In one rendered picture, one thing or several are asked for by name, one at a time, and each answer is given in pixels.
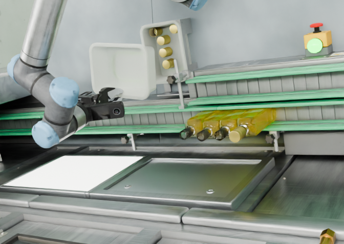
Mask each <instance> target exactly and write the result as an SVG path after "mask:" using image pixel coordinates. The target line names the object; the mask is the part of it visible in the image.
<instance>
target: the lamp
mask: <svg viewBox="0 0 344 244"><path fill-rule="evenodd" d="M307 48H308V50H309V51H310V52H311V53H317V52H319V51H321V50H322V48H323V42H322V41H321V40H320V39H319V38H313V39H311V40H310V41H309V42H308V44H307Z"/></svg>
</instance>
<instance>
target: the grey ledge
mask: <svg viewBox="0 0 344 244"><path fill-rule="evenodd" d="M283 138H284V146H285V154H286V155H344V130H300V131H285V132H284V133H283Z"/></svg>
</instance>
